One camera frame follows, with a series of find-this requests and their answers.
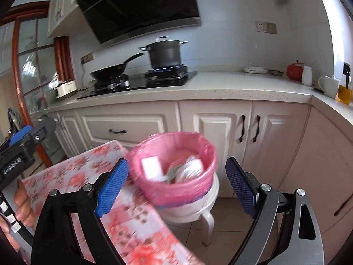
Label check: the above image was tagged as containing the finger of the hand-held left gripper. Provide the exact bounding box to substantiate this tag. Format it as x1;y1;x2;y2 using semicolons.
29;117;57;145
0;125;34;155

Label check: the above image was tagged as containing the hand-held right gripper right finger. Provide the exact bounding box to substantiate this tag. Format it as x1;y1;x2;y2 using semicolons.
225;157;325;265

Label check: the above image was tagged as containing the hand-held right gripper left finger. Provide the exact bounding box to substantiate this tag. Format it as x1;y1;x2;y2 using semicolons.
31;157;130;265

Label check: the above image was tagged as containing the white foam sheet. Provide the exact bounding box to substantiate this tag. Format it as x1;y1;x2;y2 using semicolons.
141;156;163;183

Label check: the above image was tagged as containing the pink-lined trash bin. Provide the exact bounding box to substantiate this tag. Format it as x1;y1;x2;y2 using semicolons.
125;131;218;207

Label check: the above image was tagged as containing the green wavy striped cloth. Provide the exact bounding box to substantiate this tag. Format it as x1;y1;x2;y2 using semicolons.
165;160;184;184

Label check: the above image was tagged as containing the person's left hand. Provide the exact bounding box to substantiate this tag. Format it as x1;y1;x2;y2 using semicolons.
14;179;36;227

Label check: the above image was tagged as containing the dark patterned cloth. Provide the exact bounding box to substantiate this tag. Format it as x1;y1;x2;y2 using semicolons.
7;108;21;133

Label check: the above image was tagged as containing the pink floral tablecloth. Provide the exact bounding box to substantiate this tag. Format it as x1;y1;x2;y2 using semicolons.
21;140;205;265

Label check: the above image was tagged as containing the white rice cooker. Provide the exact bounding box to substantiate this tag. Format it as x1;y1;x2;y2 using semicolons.
54;79;78;100

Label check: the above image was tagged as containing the white round stool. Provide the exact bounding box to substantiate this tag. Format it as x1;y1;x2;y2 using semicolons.
157;175;220;246

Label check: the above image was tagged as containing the red framed glass sliding door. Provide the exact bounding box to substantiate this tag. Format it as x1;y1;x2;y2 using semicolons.
11;14;76;169

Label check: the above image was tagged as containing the white cabinet drawer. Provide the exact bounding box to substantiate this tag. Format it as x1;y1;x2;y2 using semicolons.
76;108;180;151

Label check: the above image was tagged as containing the white kitchen base cabinet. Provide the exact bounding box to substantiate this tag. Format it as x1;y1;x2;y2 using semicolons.
41;70;353;254

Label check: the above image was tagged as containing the black wok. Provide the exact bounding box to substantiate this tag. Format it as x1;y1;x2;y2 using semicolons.
90;52;145;80

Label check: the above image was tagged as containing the black gas stove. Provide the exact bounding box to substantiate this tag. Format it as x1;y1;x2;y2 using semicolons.
77;64;198;100

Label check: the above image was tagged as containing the white upper kitchen cabinet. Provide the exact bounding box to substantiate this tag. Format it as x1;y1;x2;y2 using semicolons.
47;0;91;38

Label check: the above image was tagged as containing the red teapot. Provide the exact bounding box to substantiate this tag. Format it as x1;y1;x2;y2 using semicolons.
286;60;304;81

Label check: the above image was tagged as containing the white ceramic bottle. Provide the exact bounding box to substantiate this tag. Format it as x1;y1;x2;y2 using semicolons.
301;65;313;86

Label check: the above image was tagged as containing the white mug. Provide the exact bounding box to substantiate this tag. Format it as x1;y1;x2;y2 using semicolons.
318;75;340;99

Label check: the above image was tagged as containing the dark stock pot with lid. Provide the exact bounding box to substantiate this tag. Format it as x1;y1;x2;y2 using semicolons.
139;36;189;69

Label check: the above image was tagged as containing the glass oil bottle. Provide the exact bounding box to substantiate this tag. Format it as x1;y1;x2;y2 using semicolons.
336;62;353;105

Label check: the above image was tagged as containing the black range hood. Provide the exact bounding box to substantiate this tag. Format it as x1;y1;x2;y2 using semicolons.
75;0;202;48

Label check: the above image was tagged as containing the black power cable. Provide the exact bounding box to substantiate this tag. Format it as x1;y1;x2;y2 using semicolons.
81;61;90;90

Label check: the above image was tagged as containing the red wooden door frame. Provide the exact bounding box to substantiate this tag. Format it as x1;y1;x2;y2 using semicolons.
0;1;50;28

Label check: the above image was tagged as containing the white wall socket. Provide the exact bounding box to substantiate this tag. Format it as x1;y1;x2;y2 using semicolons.
255;21;277;35

